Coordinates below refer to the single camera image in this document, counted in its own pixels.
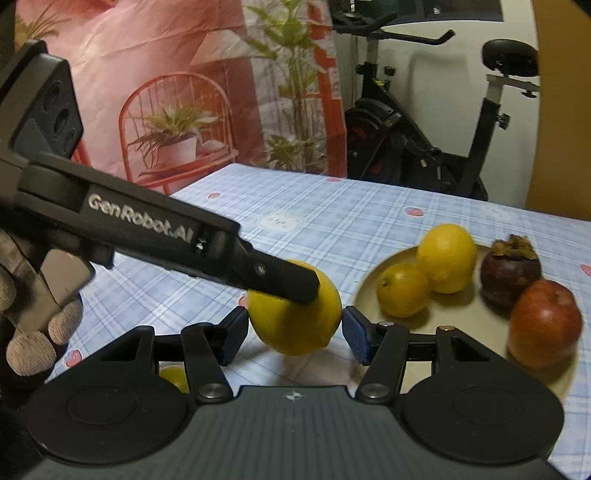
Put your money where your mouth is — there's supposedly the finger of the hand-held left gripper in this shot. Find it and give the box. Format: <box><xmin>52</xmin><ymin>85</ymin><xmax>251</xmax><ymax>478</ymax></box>
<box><xmin>225</xmin><ymin>227</ymin><xmax>321</xmax><ymax>306</ymax></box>

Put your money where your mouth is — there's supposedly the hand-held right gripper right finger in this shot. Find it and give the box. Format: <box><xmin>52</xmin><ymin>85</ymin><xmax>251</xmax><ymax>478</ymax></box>
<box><xmin>344</xmin><ymin>305</ymin><xmax>503</xmax><ymax>406</ymax></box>

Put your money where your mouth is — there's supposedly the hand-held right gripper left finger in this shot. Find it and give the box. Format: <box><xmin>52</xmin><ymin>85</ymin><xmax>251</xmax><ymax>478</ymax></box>
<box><xmin>98</xmin><ymin>306</ymin><xmax>251</xmax><ymax>404</ymax></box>

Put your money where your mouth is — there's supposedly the large yellow lemon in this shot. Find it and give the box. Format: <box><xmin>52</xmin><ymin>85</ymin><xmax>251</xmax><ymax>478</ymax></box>
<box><xmin>248</xmin><ymin>260</ymin><xmax>344</xmax><ymax>357</ymax></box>
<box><xmin>416</xmin><ymin>223</ymin><xmax>478</xmax><ymax>295</ymax></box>

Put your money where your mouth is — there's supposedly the small yellow citrus fruit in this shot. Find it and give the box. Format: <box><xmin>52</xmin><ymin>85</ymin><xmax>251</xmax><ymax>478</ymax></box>
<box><xmin>377</xmin><ymin>263</ymin><xmax>431</xmax><ymax>319</ymax></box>

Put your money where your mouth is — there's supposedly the yellow-green citrus fruit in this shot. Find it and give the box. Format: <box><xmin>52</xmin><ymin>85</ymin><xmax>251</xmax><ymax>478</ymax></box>
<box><xmin>158</xmin><ymin>364</ymin><xmax>191</xmax><ymax>394</ymax></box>

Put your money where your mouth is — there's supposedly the beige plate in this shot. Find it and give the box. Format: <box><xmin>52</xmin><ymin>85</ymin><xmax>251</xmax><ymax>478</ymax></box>
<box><xmin>357</xmin><ymin>244</ymin><xmax>583</xmax><ymax>400</ymax></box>

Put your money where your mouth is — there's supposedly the dark purple mangosteen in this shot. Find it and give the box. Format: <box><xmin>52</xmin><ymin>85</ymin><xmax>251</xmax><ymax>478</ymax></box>
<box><xmin>480</xmin><ymin>234</ymin><xmax>542</xmax><ymax>311</ymax></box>

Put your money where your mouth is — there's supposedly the red apple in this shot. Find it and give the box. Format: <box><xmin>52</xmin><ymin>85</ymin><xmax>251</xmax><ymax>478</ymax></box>
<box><xmin>508</xmin><ymin>279</ymin><xmax>584</xmax><ymax>370</ymax></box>

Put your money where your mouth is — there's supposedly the person's left hand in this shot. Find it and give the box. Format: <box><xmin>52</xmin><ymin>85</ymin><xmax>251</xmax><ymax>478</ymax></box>
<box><xmin>0</xmin><ymin>226</ymin><xmax>85</xmax><ymax>376</ymax></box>

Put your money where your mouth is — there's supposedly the blue checked tablecloth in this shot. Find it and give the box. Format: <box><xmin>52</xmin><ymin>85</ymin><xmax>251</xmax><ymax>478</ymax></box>
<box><xmin>44</xmin><ymin>162</ymin><xmax>591</xmax><ymax>480</ymax></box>

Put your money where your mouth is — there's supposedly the black exercise bike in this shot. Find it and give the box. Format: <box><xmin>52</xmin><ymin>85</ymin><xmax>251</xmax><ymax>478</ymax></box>
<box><xmin>329</xmin><ymin>7</ymin><xmax>541</xmax><ymax>202</ymax></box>

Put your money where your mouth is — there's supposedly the pink printed backdrop cloth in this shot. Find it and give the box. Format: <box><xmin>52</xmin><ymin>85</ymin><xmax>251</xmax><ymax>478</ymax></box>
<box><xmin>14</xmin><ymin>0</ymin><xmax>348</xmax><ymax>195</ymax></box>

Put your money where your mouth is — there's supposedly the brown wooden door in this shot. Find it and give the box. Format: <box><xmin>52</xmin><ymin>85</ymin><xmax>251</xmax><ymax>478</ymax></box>
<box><xmin>525</xmin><ymin>0</ymin><xmax>591</xmax><ymax>228</ymax></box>

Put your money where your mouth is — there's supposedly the dark window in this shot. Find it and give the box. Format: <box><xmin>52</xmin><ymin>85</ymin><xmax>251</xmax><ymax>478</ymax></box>
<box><xmin>330</xmin><ymin>0</ymin><xmax>503</xmax><ymax>25</ymax></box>

